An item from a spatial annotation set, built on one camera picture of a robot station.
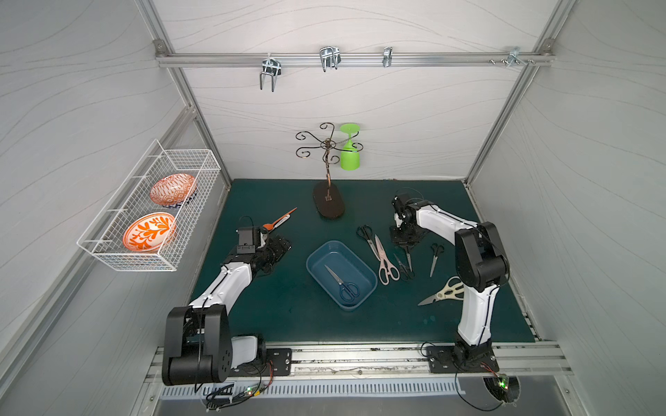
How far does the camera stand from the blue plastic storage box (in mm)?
877

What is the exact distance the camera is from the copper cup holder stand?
34.9 inches

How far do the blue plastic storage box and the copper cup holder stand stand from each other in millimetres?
193
